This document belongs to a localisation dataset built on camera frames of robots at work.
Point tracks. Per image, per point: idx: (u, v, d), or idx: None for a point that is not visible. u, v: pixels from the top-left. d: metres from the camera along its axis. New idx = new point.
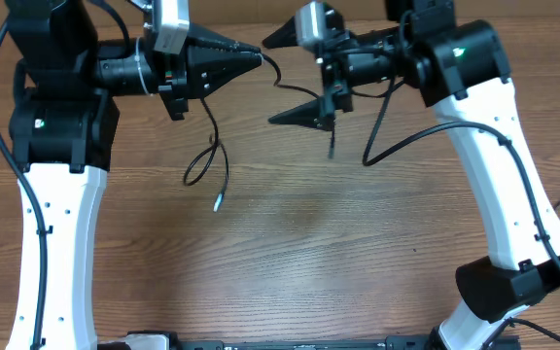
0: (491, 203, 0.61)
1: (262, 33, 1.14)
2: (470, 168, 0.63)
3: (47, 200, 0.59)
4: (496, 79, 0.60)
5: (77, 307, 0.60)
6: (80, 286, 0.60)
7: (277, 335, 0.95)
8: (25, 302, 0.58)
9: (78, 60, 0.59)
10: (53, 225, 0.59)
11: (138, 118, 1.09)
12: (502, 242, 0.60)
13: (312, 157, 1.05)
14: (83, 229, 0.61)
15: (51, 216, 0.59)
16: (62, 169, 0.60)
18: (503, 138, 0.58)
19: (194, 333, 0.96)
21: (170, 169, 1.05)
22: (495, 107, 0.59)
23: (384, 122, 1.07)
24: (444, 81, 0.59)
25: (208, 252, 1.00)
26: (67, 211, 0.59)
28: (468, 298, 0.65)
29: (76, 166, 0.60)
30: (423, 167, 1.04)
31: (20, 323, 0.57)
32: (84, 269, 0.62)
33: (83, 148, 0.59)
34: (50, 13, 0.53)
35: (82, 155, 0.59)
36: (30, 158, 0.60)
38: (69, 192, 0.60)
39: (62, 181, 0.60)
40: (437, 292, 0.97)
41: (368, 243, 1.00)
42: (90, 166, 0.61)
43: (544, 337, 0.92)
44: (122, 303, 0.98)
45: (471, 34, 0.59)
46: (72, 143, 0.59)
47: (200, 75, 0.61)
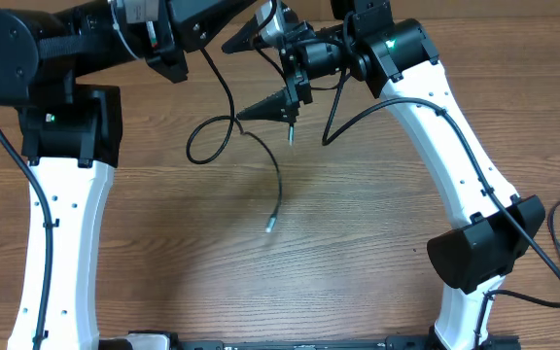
0: (439, 172, 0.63)
1: None
2: (416, 141, 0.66)
3: (54, 193, 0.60)
4: (426, 62, 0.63)
5: (81, 300, 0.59)
6: (84, 281, 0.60)
7: (277, 335, 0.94)
8: (30, 295, 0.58)
9: (67, 82, 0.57)
10: (60, 218, 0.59)
11: (138, 118, 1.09)
12: (454, 202, 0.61)
13: (311, 158, 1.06)
14: (88, 225, 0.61)
15: (58, 209, 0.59)
16: (70, 163, 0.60)
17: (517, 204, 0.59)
18: (438, 109, 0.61)
19: (194, 333, 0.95)
21: (170, 169, 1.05)
22: (430, 84, 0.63)
23: (383, 122, 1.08)
24: (379, 67, 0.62)
25: (208, 252, 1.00)
26: (74, 204, 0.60)
28: (437, 266, 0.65)
29: (85, 160, 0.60)
30: (422, 167, 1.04)
31: (24, 314, 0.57)
32: (88, 263, 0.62)
33: (91, 142, 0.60)
34: (23, 85, 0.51)
35: (90, 150, 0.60)
36: (40, 153, 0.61)
38: (76, 185, 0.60)
39: (70, 175, 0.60)
40: (437, 293, 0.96)
41: (368, 243, 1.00)
42: (99, 162, 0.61)
43: (544, 337, 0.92)
44: (123, 303, 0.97)
45: (402, 29, 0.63)
46: (82, 138, 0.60)
47: (192, 30, 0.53)
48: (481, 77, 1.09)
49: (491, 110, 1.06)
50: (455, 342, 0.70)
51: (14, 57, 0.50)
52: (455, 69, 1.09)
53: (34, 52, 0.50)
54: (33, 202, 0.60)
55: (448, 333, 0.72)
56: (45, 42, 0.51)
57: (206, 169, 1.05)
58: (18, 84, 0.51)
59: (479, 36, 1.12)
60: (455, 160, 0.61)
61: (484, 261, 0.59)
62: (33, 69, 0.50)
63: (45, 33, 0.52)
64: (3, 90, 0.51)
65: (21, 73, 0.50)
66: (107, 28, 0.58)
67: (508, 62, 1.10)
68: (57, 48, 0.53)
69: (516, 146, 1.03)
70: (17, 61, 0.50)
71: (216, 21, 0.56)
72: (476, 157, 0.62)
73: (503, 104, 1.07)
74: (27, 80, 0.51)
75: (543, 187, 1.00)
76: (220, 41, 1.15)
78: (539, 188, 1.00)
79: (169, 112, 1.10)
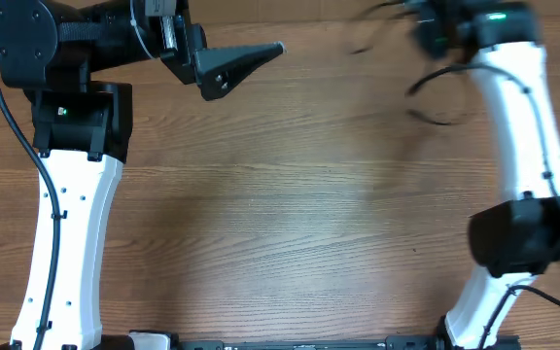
0: (507, 149, 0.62)
1: (262, 34, 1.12)
2: (496, 117, 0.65)
3: (63, 186, 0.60)
4: (525, 43, 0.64)
5: (85, 293, 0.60)
6: (87, 272, 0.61)
7: (277, 335, 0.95)
8: (35, 286, 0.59)
9: (82, 72, 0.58)
10: (68, 210, 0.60)
11: (138, 118, 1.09)
12: (510, 175, 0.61)
13: (311, 157, 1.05)
14: (96, 218, 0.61)
15: (66, 201, 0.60)
16: (79, 157, 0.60)
17: None
18: (524, 87, 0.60)
19: (194, 333, 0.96)
21: (170, 169, 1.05)
22: (521, 62, 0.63)
23: (383, 122, 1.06)
24: (480, 35, 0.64)
25: (208, 251, 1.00)
26: (83, 197, 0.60)
28: (473, 240, 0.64)
29: (94, 154, 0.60)
30: (422, 167, 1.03)
31: (29, 304, 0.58)
32: (94, 257, 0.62)
33: (102, 137, 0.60)
34: (40, 67, 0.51)
35: (100, 144, 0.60)
36: (51, 145, 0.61)
38: (84, 178, 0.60)
39: (80, 168, 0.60)
40: (437, 292, 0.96)
41: (368, 243, 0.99)
42: (108, 157, 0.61)
43: (545, 337, 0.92)
44: (123, 303, 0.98)
45: (514, 6, 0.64)
46: (92, 131, 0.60)
47: (215, 80, 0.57)
48: None
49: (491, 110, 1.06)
50: (460, 335, 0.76)
51: (34, 40, 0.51)
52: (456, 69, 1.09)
53: (54, 36, 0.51)
54: (43, 193, 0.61)
55: (456, 326, 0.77)
56: (66, 25, 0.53)
57: (206, 169, 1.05)
58: (36, 64, 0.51)
59: None
60: (524, 139, 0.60)
61: (523, 245, 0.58)
62: (52, 52, 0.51)
63: (65, 18, 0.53)
64: (19, 72, 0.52)
65: (40, 54, 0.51)
66: (124, 25, 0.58)
67: None
68: (76, 33, 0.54)
69: None
70: (36, 43, 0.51)
71: (239, 73, 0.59)
72: (550, 142, 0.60)
73: None
74: (46, 62, 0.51)
75: None
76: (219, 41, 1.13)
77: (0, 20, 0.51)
78: None
79: (169, 112, 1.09)
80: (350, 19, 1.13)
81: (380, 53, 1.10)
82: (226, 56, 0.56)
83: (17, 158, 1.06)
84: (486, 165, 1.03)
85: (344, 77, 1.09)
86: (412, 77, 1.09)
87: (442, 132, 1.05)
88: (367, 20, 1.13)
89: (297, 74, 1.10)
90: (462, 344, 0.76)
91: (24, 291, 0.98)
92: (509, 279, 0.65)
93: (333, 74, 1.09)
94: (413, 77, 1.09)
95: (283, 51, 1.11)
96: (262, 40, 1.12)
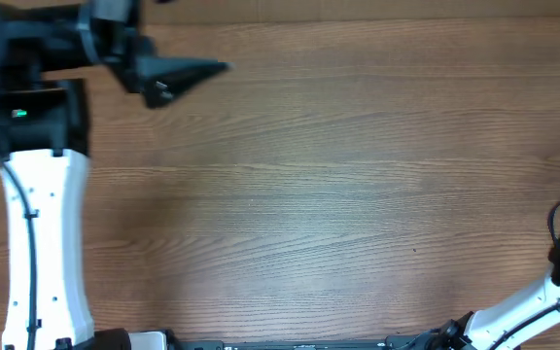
0: None
1: (262, 34, 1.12)
2: None
3: (30, 185, 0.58)
4: None
5: (70, 287, 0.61)
6: (69, 265, 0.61)
7: (277, 335, 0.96)
8: (18, 288, 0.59)
9: (33, 70, 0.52)
10: (40, 208, 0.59)
11: (137, 118, 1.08)
12: None
13: (312, 157, 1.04)
14: (69, 211, 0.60)
15: (37, 200, 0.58)
16: (42, 155, 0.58)
17: None
18: None
19: (194, 333, 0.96)
21: (170, 170, 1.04)
22: None
23: (383, 122, 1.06)
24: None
25: (208, 251, 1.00)
26: (52, 193, 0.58)
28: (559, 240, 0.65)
29: (57, 149, 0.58)
30: (422, 167, 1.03)
31: (16, 307, 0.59)
32: (72, 251, 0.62)
33: (61, 132, 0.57)
34: None
35: (62, 140, 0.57)
36: (8, 149, 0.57)
38: (50, 174, 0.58)
39: (45, 164, 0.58)
40: (436, 292, 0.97)
41: (368, 243, 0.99)
42: (73, 151, 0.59)
43: (543, 337, 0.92)
44: (123, 303, 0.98)
45: None
46: (52, 128, 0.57)
47: (157, 87, 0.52)
48: (481, 77, 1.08)
49: (491, 110, 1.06)
50: (475, 329, 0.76)
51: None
52: (456, 69, 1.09)
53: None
54: (10, 196, 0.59)
55: (477, 321, 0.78)
56: (13, 23, 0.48)
57: (206, 169, 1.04)
58: None
59: (480, 35, 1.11)
60: None
61: None
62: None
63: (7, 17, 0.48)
64: None
65: None
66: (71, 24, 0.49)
67: (508, 61, 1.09)
68: (25, 31, 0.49)
69: (516, 146, 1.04)
70: None
71: (185, 86, 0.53)
72: None
73: (503, 104, 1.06)
74: None
75: (542, 188, 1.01)
76: (219, 40, 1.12)
77: None
78: (538, 189, 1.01)
79: (169, 112, 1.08)
80: (350, 18, 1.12)
81: (380, 52, 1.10)
82: (174, 63, 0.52)
83: None
84: (486, 165, 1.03)
85: (344, 77, 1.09)
86: (412, 77, 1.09)
87: (442, 132, 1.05)
88: (367, 20, 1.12)
89: (297, 73, 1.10)
90: (472, 337, 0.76)
91: None
92: None
93: (333, 74, 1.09)
94: (413, 77, 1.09)
95: (284, 50, 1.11)
96: (262, 41, 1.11)
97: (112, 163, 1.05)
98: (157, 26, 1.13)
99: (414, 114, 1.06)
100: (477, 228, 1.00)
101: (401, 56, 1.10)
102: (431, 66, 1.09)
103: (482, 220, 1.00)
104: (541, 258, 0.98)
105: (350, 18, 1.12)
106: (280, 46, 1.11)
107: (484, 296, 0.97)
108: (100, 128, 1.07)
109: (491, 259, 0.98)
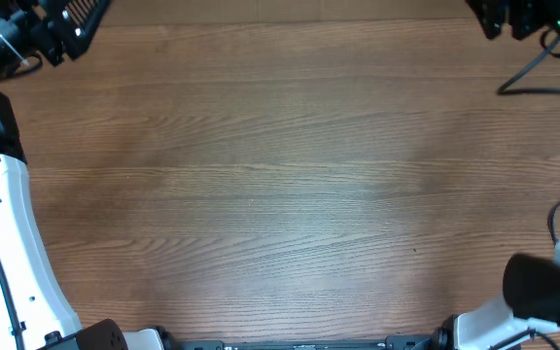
0: None
1: (262, 34, 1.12)
2: None
3: None
4: None
5: (46, 286, 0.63)
6: (38, 266, 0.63)
7: (277, 335, 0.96)
8: None
9: None
10: None
11: (138, 118, 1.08)
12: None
13: (311, 157, 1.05)
14: (22, 215, 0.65)
15: None
16: None
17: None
18: None
19: (194, 333, 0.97)
21: (170, 170, 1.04)
22: None
23: (383, 122, 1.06)
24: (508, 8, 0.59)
25: (208, 251, 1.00)
26: None
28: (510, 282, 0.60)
29: None
30: (423, 167, 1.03)
31: None
32: (37, 252, 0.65)
33: None
34: None
35: None
36: None
38: None
39: None
40: (436, 292, 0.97)
41: (368, 242, 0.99)
42: (6, 156, 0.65)
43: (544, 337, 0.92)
44: (122, 303, 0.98)
45: None
46: None
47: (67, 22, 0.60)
48: (482, 78, 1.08)
49: (492, 111, 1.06)
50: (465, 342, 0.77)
51: None
52: (456, 70, 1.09)
53: None
54: None
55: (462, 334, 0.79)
56: None
57: (206, 169, 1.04)
58: None
59: (480, 35, 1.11)
60: None
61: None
62: None
63: None
64: None
65: None
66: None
67: (509, 61, 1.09)
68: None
69: (516, 146, 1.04)
70: None
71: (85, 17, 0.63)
72: None
73: (504, 104, 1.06)
74: None
75: (543, 188, 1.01)
76: (220, 41, 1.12)
77: None
78: (539, 189, 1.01)
79: (169, 112, 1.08)
80: (350, 19, 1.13)
81: (380, 53, 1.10)
82: None
83: None
84: (487, 165, 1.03)
85: (344, 78, 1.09)
86: (412, 77, 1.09)
87: (442, 132, 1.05)
88: (367, 21, 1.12)
89: (297, 74, 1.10)
90: None
91: None
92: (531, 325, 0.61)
93: (333, 74, 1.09)
94: (413, 77, 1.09)
95: (284, 51, 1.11)
96: (262, 41, 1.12)
97: (112, 163, 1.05)
98: (157, 26, 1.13)
99: (414, 114, 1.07)
100: (478, 228, 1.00)
101: (401, 57, 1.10)
102: (431, 66, 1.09)
103: (482, 220, 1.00)
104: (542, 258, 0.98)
105: (350, 19, 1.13)
106: (280, 46, 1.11)
107: (484, 296, 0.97)
108: (101, 128, 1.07)
109: (492, 259, 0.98)
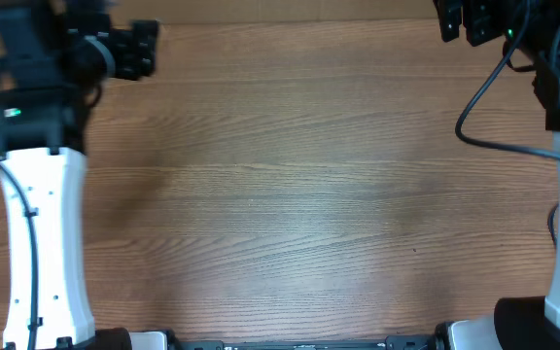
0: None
1: (262, 34, 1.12)
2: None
3: (30, 184, 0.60)
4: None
5: (72, 287, 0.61)
6: (70, 265, 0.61)
7: (277, 335, 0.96)
8: (19, 287, 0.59)
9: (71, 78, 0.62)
10: (40, 207, 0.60)
11: (137, 118, 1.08)
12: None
13: (311, 157, 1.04)
14: (68, 209, 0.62)
15: (36, 199, 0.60)
16: (40, 154, 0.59)
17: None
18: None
19: (194, 333, 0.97)
21: (170, 170, 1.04)
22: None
23: (383, 122, 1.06)
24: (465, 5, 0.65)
25: (208, 251, 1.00)
26: (51, 192, 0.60)
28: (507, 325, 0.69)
29: (54, 148, 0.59)
30: (422, 167, 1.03)
31: (17, 305, 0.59)
32: (73, 249, 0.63)
33: (56, 130, 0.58)
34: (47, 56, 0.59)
35: (57, 138, 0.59)
36: (9, 147, 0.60)
38: (50, 173, 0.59)
39: (42, 164, 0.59)
40: (436, 292, 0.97)
41: (368, 242, 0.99)
42: (69, 149, 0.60)
43: None
44: (123, 303, 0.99)
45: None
46: (47, 125, 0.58)
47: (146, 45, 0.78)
48: (481, 78, 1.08)
49: (492, 110, 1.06)
50: None
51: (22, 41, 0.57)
52: (456, 69, 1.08)
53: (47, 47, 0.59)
54: (9, 195, 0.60)
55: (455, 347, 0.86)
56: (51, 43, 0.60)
57: (206, 169, 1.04)
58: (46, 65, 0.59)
59: None
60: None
61: None
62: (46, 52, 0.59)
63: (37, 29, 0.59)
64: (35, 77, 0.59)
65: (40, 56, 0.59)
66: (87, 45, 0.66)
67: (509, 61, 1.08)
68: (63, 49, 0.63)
69: (516, 147, 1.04)
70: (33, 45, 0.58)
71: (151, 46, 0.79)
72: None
73: (504, 104, 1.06)
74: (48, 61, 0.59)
75: (543, 188, 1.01)
76: (219, 40, 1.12)
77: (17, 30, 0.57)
78: (539, 189, 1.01)
79: (169, 112, 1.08)
80: (350, 18, 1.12)
81: (380, 52, 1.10)
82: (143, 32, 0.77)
83: None
84: (487, 165, 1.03)
85: (344, 77, 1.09)
86: (412, 76, 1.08)
87: (442, 132, 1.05)
88: (367, 20, 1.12)
89: (297, 74, 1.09)
90: None
91: None
92: None
93: (333, 74, 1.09)
94: (413, 77, 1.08)
95: (284, 50, 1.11)
96: (262, 40, 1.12)
97: (112, 163, 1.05)
98: None
99: (414, 114, 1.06)
100: (477, 228, 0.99)
101: (400, 57, 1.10)
102: (431, 66, 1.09)
103: (481, 221, 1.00)
104: (541, 259, 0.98)
105: (350, 18, 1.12)
106: (280, 46, 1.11)
107: (484, 296, 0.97)
108: (100, 128, 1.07)
109: (491, 259, 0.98)
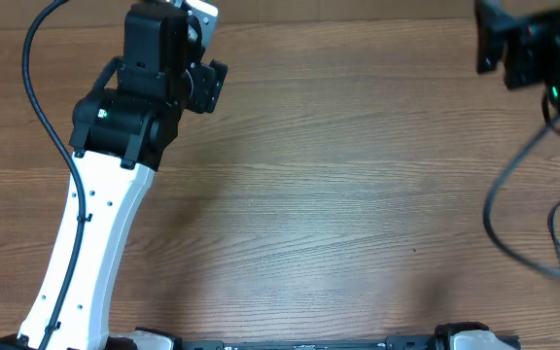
0: None
1: (262, 34, 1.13)
2: None
3: (92, 189, 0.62)
4: None
5: (97, 300, 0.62)
6: (103, 279, 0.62)
7: (277, 335, 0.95)
8: (51, 284, 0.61)
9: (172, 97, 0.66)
10: (93, 213, 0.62)
11: None
12: None
13: (311, 158, 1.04)
14: (120, 224, 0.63)
15: (94, 205, 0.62)
16: (111, 161, 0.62)
17: None
18: None
19: (194, 333, 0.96)
21: (170, 170, 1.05)
22: None
23: (383, 122, 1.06)
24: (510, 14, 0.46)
25: (208, 251, 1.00)
26: (110, 202, 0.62)
28: None
29: (128, 161, 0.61)
30: (422, 167, 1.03)
31: (43, 301, 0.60)
32: (111, 263, 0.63)
33: (138, 144, 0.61)
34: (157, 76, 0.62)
35: (135, 152, 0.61)
36: (87, 146, 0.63)
38: (116, 184, 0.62)
39: (109, 173, 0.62)
40: (437, 293, 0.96)
41: (368, 242, 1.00)
42: (142, 164, 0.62)
43: (543, 337, 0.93)
44: (123, 303, 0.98)
45: None
46: (129, 138, 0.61)
47: None
48: (481, 77, 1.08)
49: (491, 110, 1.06)
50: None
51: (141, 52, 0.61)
52: (456, 69, 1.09)
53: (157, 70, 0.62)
54: (70, 193, 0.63)
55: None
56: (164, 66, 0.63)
57: (206, 169, 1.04)
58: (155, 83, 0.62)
59: None
60: None
61: None
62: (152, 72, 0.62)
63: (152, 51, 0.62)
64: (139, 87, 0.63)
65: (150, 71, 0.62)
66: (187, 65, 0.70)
67: None
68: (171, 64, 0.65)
69: (516, 146, 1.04)
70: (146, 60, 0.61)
71: None
72: None
73: (503, 104, 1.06)
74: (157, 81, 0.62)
75: (543, 188, 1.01)
76: (220, 41, 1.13)
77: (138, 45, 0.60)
78: (539, 190, 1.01)
79: None
80: (348, 19, 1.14)
81: (380, 53, 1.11)
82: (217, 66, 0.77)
83: (17, 158, 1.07)
84: (486, 165, 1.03)
85: (344, 77, 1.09)
86: (412, 76, 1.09)
87: (442, 132, 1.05)
88: (368, 19, 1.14)
89: (297, 73, 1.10)
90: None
91: (24, 291, 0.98)
92: None
93: (333, 74, 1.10)
94: (413, 77, 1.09)
95: (284, 50, 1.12)
96: (262, 40, 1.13)
97: None
98: None
99: (414, 114, 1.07)
100: (477, 228, 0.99)
101: (400, 57, 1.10)
102: (431, 66, 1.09)
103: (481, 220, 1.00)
104: (542, 258, 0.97)
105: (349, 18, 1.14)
106: (280, 46, 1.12)
107: (485, 296, 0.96)
108: None
109: (492, 259, 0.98)
